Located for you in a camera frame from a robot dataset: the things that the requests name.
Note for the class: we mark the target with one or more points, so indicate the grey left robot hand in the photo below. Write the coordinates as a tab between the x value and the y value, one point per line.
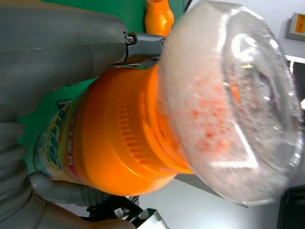
47	47

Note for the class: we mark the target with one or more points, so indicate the green table mat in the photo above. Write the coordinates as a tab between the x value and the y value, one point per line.
35	110

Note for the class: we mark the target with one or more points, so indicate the red panel white frame cabinet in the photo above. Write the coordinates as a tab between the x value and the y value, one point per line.
297	27

